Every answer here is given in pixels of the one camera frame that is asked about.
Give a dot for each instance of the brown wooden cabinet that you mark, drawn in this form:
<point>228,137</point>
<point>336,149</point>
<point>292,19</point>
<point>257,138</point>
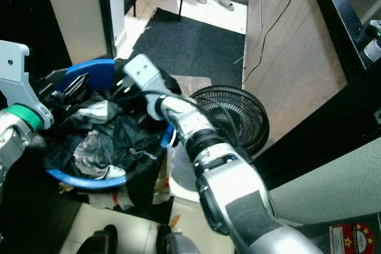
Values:
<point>292,69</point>

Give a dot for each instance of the black shiny trousers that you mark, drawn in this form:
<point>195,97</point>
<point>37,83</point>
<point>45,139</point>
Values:
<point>137,135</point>

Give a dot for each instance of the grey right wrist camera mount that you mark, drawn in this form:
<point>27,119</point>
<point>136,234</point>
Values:
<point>146,72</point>

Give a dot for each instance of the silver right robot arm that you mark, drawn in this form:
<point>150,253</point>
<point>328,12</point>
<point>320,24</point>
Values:
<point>232,182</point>

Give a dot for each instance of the beige door dark frame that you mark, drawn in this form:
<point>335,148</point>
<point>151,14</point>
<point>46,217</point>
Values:
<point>71,10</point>

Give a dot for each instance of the black floor fan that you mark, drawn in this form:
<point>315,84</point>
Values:
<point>238,117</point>

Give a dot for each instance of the black robot right foot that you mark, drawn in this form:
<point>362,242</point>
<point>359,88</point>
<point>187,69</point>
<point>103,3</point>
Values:
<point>181,243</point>

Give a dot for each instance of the black crumpled garment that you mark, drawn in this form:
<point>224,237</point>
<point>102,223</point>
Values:
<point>62,147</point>

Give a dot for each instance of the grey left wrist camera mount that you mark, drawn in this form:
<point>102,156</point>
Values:
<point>15,75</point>

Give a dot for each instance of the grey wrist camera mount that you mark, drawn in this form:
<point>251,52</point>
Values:
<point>15,75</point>
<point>146,72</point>

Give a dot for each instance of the black countertop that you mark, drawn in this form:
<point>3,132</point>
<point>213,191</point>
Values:
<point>342,10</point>

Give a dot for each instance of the grey top-load washing machine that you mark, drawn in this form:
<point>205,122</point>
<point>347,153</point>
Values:
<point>315,239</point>

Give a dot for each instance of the black floor mat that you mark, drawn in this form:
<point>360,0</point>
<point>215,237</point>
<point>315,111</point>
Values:
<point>190,46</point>

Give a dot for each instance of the blue plastic laundry basket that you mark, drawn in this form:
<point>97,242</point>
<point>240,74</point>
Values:
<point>95,72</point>

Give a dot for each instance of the black robot left foot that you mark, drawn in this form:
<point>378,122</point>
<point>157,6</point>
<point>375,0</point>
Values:
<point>98,242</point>

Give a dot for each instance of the black robot foot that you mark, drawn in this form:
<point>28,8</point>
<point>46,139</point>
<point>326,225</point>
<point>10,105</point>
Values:
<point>181,243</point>
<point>98,242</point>

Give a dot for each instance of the grey patterned garment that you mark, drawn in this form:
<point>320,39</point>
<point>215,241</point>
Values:
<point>92,150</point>

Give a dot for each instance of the white garment dark trim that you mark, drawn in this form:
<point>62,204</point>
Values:
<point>113,172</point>

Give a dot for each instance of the white grey garment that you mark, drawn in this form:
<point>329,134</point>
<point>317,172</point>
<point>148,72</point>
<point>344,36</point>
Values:
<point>95,110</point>

